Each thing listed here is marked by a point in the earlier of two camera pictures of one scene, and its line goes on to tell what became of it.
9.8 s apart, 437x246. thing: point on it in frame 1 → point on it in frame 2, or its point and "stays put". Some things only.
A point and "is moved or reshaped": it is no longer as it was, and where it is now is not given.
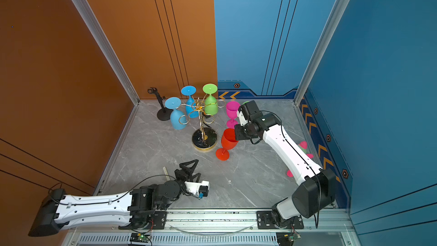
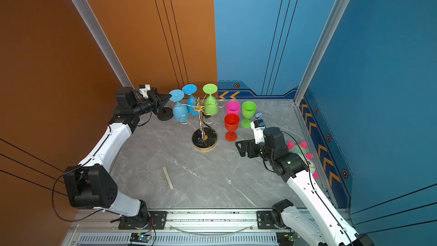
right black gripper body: (240, 132) → (256, 150)
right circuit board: (287, 238) stays put
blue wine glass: (177, 121) is moved or reshaped
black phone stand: (164, 114) stays put
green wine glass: (211, 105) stays put
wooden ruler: (166, 172) stays put
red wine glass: (228, 142) → (231, 122)
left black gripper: (188, 171) → (155, 99)
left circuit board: (139, 237) stays put
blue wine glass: (190, 106) stays put
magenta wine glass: (232, 107) stays put
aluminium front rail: (226, 228) stays put
